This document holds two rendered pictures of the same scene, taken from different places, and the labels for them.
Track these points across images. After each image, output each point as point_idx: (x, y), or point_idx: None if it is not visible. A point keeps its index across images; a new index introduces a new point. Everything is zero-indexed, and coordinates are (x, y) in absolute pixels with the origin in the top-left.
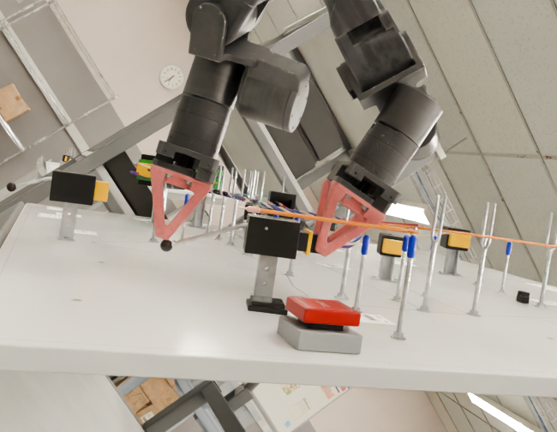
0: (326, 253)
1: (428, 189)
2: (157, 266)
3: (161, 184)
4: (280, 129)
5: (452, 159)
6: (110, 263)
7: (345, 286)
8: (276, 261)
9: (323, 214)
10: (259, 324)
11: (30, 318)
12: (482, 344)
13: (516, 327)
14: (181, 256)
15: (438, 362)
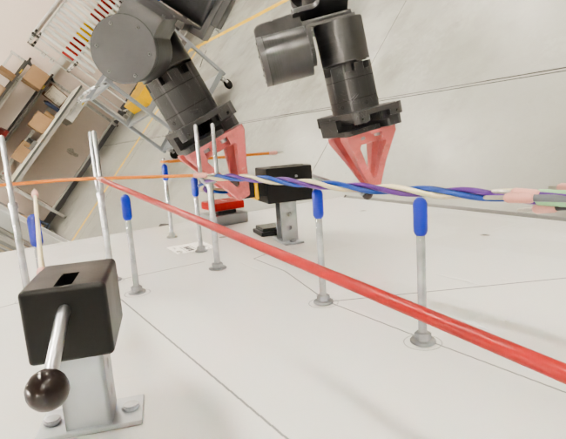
0: (230, 194)
1: None
2: (453, 248)
3: (370, 142)
4: (276, 84)
5: None
6: (476, 236)
7: (215, 306)
8: (275, 205)
9: (235, 158)
10: (262, 223)
11: (347, 203)
12: (99, 250)
13: None
14: (537, 285)
15: (155, 230)
